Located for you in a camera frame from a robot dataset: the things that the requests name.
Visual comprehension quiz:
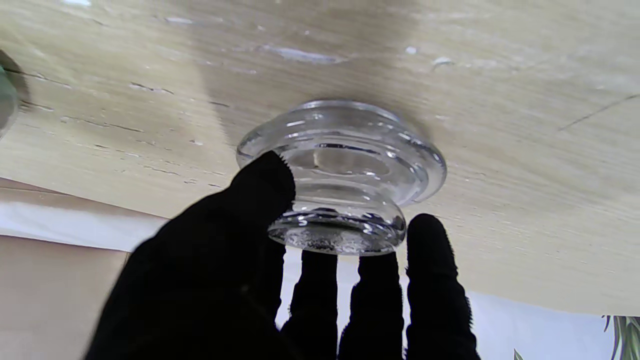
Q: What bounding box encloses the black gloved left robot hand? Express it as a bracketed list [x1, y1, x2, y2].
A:
[82, 150, 481, 360]

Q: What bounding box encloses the clear glass jar lid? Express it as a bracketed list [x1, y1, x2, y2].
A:
[236, 99, 447, 257]

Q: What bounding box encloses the beige sofa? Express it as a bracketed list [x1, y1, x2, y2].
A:
[0, 177, 168, 360]

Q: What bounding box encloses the broad leaf green plant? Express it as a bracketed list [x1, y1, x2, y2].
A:
[512, 314, 640, 360]

